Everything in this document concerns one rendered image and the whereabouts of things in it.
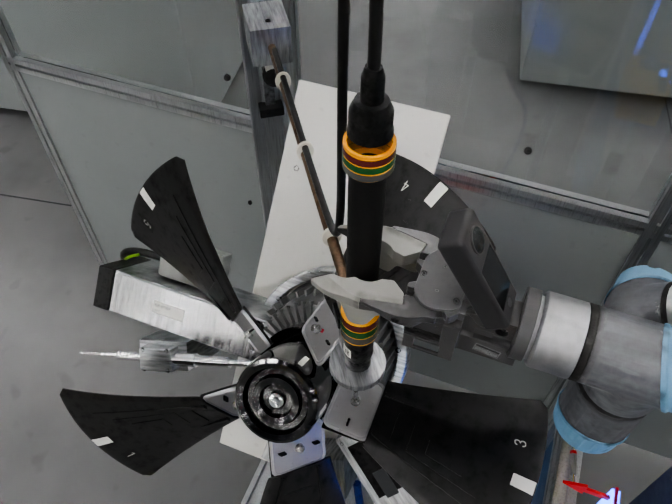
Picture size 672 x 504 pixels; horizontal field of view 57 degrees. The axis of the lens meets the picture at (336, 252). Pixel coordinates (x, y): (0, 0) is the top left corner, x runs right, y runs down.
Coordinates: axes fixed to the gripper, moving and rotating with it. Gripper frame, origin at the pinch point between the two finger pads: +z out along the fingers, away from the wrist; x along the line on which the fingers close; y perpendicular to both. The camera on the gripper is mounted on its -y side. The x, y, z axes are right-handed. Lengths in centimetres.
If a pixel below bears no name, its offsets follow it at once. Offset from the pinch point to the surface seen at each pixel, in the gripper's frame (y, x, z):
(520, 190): 50, 70, -17
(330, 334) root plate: 24.0, 4.6, 2.4
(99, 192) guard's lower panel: 100, 70, 111
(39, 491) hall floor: 151, -10, 95
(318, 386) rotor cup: 26.5, -2.0, 1.5
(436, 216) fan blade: 9.6, 17.3, -6.9
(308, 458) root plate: 41.4, -6.3, 1.6
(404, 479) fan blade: 33.4, -7.0, -12.5
